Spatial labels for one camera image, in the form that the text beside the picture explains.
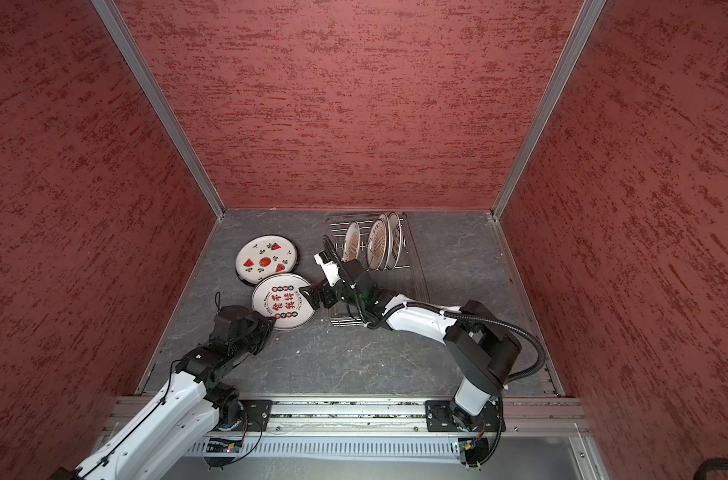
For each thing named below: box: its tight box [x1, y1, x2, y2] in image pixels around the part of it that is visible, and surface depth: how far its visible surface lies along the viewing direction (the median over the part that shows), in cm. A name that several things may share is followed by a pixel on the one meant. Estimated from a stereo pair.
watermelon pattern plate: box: [235, 234, 299, 287], surface depth 105 cm
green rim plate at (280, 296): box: [252, 274, 317, 331], surface depth 89 cm
